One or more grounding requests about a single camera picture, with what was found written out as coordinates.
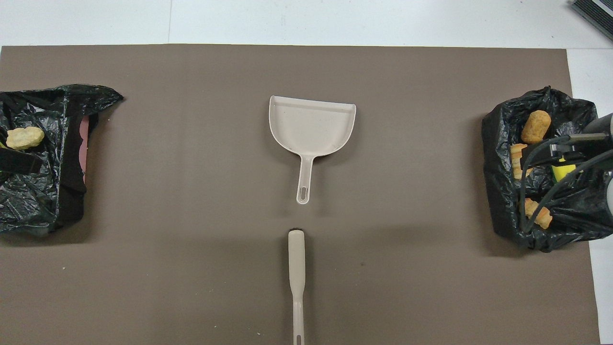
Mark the yellow sponge with green backing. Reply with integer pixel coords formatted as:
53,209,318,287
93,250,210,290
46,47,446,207
552,164,578,183

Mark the brown bread roll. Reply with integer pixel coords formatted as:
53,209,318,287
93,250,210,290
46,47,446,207
521,110,552,144

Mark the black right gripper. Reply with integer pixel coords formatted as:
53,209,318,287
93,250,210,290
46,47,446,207
520,144,589,167

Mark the striped orange croissant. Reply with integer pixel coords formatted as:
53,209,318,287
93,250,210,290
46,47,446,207
524,198,553,229

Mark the brown table mat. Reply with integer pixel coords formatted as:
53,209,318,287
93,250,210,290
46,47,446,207
0,45,600,345

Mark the black bag lined bin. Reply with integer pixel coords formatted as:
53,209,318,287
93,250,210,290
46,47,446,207
482,86,613,253

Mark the pale round pastry piece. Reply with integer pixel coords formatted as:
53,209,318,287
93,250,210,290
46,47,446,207
6,126,45,150

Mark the tan bread chunk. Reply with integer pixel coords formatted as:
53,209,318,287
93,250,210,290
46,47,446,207
511,144,533,180

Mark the dark ribbed object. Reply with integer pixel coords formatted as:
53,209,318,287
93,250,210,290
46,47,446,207
570,0,613,41

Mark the pink plastic bin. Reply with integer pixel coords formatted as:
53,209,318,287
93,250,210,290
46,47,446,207
79,117,90,183

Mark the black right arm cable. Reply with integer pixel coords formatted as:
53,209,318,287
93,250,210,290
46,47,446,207
520,133,613,233

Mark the beige brush with black bristles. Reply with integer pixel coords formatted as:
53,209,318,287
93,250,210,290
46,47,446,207
288,227,306,345

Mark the black trash bag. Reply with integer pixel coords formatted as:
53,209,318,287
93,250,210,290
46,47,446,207
0,84,124,236

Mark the beige plastic dustpan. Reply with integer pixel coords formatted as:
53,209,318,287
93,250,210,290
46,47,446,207
268,95,357,205

